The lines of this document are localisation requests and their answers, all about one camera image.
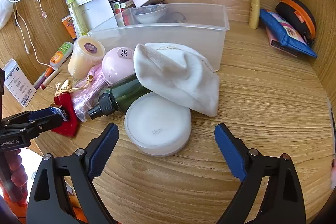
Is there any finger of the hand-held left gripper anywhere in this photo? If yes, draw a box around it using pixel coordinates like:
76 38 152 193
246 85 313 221
1 108 63 126
16 116 63 138

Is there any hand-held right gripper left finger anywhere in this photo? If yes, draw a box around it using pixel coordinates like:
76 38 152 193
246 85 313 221
26 123 120 224

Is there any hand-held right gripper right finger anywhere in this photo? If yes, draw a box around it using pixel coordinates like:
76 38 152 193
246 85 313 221
214 123 306 224

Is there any small blue printed packet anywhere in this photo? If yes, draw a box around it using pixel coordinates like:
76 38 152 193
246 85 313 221
49 106 70 122

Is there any red velvet pouch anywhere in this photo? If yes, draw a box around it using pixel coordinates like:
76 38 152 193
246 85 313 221
51 80 79 138

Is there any pink knit pouch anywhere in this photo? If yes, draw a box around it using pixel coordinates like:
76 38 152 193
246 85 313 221
70 66 111 122

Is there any white round cosmetic jar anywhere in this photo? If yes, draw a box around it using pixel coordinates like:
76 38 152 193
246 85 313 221
124 94 192 156

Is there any dark green bottle black cap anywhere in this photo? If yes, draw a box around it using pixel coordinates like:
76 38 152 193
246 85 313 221
88 74 153 120

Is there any cream jar with lid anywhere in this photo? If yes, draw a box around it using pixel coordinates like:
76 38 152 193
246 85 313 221
68 35 106 80

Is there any pink round case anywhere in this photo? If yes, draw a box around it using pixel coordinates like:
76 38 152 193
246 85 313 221
102 47 136 85

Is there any white cloth pouch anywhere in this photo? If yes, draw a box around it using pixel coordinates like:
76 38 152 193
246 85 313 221
133 43 220 117

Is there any clear plastic storage box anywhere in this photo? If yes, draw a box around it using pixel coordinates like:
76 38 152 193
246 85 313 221
88 3 230 71

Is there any wooden desktop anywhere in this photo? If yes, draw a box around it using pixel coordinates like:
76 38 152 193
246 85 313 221
26 0 335 224

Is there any white lip balm tube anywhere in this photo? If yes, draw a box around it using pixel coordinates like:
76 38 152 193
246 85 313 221
39 68 62 91

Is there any purple pen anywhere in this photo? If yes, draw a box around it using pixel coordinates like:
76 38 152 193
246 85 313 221
33 67 54 89

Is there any white printed leaflet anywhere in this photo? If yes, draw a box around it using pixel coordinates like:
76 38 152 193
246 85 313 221
1 58 37 108

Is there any white bottle with orange cap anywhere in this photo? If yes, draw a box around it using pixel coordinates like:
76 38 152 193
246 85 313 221
50 42 74 68

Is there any orange sunscreen tube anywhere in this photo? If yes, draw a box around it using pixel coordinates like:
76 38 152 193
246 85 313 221
61 15 78 40

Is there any yellow-green spray bottle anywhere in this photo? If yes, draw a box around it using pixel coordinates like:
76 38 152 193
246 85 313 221
65 0 89 37

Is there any white fluffy item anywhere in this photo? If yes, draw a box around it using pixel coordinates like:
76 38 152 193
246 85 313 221
0 0 14 28

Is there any pink wallet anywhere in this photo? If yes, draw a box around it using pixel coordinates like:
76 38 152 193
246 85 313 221
265 26 299 57

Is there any fruit sticker packet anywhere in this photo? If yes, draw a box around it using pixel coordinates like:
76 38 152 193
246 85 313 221
110 1 124 27

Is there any blue zip pouch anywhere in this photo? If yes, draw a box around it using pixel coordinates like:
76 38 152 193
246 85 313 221
260 9 318 58

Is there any small yellow tube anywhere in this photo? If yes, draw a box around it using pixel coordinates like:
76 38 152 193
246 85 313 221
248 0 261 30

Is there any white bowl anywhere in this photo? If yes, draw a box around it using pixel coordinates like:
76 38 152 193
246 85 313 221
131 5 169 25

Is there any black case with orange trim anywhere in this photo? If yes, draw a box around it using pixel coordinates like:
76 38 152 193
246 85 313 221
275 0 316 42

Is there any white cable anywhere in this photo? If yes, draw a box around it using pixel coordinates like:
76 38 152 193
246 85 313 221
10 0 54 67

